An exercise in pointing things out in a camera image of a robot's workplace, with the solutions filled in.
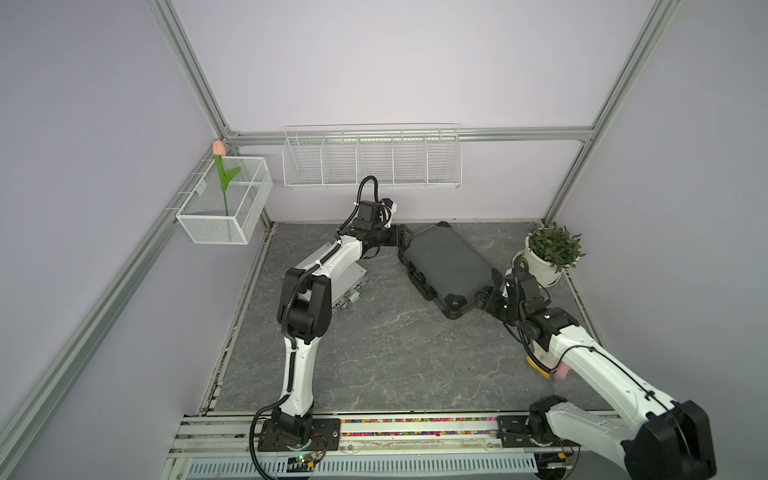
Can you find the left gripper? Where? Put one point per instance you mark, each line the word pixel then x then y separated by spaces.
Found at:
pixel 399 238

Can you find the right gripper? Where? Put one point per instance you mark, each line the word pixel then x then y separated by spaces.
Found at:
pixel 488 297

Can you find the dark grey poker case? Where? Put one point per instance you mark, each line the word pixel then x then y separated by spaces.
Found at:
pixel 446 269

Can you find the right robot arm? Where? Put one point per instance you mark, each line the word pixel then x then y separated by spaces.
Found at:
pixel 653 435

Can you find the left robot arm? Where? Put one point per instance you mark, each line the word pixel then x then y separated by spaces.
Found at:
pixel 305 308

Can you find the silver aluminium poker case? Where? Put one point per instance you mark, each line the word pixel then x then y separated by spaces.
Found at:
pixel 346 286

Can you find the potted green plant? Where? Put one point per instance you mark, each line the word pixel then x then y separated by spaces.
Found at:
pixel 550 250

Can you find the yellow flat object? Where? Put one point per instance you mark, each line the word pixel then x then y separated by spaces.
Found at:
pixel 545 373

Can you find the purple curved object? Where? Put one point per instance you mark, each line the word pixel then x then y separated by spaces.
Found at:
pixel 561 372

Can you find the artificial pink tulip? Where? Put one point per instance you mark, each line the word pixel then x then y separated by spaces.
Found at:
pixel 225 176

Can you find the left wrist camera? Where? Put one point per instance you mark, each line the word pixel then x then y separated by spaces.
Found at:
pixel 388 208

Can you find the white wire wall shelf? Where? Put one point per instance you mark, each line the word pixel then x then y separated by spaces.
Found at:
pixel 405 155

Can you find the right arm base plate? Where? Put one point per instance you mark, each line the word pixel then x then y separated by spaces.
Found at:
pixel 530 430

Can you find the aluminium front rail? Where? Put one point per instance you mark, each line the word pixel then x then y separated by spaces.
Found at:
pixel 381 433

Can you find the white mesh wall basket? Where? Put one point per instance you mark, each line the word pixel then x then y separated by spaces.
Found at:
pixel 202 214

